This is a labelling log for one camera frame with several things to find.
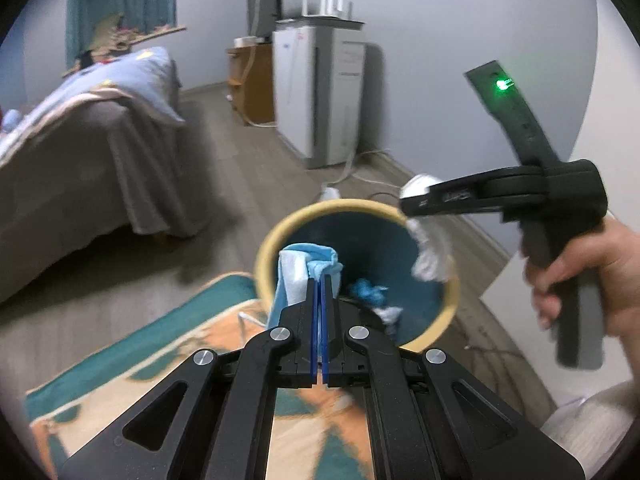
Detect white tissue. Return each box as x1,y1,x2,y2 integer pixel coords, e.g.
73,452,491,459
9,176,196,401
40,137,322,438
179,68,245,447
400,173,457,284
374,304,406,334

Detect flat screen television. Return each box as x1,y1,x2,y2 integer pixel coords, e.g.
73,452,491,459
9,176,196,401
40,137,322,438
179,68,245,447
245,0,282,39

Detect cream cable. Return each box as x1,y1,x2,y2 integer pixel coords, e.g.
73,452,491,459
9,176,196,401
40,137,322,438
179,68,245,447
242,44,276,129

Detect bed with grey cover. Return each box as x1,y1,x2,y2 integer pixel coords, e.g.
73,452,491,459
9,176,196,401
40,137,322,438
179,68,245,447
0,57,202,306

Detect patterned teal and orange mat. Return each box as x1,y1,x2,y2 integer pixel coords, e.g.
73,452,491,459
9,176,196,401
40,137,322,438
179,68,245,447
25,272,382,480

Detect white air purifier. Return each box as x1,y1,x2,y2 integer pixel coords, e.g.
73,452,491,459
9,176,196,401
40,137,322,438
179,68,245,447
272,20,369,170

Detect white power cable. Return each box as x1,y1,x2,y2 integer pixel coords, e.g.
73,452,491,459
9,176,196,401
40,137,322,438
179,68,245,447
327,147,395,189

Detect person's right hand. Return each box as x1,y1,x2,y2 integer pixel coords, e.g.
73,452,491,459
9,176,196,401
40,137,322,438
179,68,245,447
522,220,640,341

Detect blue face mask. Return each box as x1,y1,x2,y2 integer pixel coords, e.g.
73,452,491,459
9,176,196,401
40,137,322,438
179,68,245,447
267,242,345,329

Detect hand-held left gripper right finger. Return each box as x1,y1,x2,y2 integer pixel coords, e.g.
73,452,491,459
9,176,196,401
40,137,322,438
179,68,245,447
322,275,586,480

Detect wooden window sill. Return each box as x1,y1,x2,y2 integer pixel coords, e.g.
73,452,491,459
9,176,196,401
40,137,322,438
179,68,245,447
62,25,187,79

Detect white router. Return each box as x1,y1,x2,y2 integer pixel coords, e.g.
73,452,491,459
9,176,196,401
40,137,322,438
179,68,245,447
287,0,365,29

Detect wooden cabinet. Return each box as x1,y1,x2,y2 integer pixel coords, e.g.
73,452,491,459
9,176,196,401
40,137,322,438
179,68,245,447
225,42,276,127

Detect light blue quilt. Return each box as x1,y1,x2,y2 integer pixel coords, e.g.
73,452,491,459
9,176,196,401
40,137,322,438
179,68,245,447
0,46,187,162

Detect pile of clothes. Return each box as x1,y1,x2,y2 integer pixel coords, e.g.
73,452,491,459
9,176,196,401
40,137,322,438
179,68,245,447
81,12,147,59

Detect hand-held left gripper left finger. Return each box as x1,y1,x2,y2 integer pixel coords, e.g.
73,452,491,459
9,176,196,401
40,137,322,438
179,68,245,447
60,276,321,480

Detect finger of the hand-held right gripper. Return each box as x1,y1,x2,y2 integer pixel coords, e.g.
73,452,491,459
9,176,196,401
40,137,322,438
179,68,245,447
398,169,501,219

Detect blue glove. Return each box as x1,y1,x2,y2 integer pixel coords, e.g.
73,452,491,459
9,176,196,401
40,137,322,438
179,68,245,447
349,281,390,309

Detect person's light trouser leg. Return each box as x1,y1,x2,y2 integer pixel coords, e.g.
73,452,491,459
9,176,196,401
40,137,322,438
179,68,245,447
542,379,640,462

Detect yellow-rimmed teal trash bin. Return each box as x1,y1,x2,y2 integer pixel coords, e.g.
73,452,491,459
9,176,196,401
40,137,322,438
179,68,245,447
254,199,461,354

